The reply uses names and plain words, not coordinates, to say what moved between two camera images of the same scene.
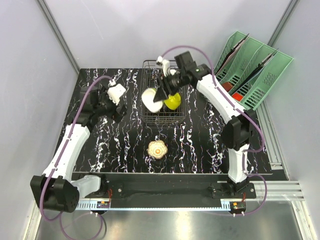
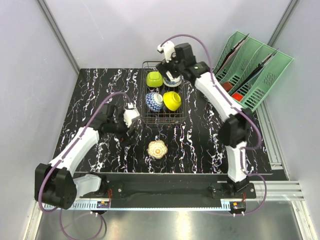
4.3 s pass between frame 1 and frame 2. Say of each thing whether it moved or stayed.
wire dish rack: stayed
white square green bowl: moved
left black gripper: moved
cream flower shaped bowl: stayed
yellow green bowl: stayed
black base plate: stayed
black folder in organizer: stayed
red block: stayed
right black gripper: moved
